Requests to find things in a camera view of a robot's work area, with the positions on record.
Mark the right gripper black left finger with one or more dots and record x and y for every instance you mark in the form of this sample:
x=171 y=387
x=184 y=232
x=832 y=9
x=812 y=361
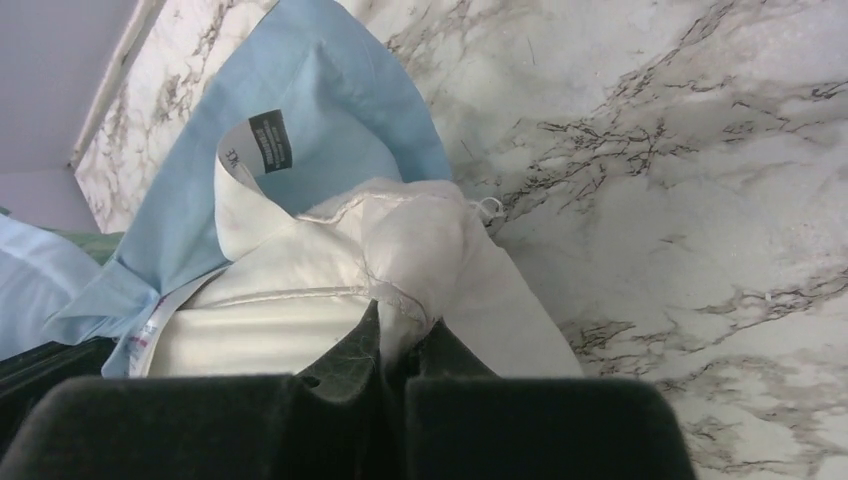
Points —
x=325 y=422

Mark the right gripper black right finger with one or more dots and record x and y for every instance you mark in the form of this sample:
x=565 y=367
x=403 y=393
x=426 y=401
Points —
x=462 y=421

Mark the white pillow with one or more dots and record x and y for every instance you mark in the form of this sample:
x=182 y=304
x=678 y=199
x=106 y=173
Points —
x=295 y=285

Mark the green patterned pillowcase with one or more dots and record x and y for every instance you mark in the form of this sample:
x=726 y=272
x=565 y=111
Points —
x=99 y=246

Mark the light blue pillowcase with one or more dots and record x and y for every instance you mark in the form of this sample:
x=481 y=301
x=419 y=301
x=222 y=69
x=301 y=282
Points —
x=308 y=107

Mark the aluminium table edge frame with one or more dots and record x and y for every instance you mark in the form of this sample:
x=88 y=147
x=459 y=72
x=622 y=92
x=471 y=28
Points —
x=123 y=55

